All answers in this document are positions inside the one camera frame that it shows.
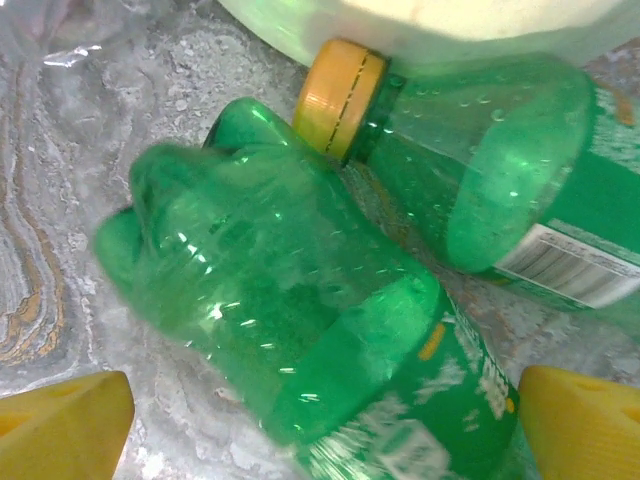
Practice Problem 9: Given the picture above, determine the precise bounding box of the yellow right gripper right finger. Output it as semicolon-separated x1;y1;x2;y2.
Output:
516;364;640;480

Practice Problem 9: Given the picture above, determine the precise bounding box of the cream ribbed waste bin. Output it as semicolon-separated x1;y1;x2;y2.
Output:
214;0;640;84

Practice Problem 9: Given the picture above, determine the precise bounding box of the green plastic bottle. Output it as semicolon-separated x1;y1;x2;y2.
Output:
93;96;526;480

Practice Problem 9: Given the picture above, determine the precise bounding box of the green bottle with yellow cap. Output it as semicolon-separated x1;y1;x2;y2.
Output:
292;38;640;314

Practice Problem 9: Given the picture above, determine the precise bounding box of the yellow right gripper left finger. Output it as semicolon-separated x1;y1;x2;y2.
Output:
0;370;137;480

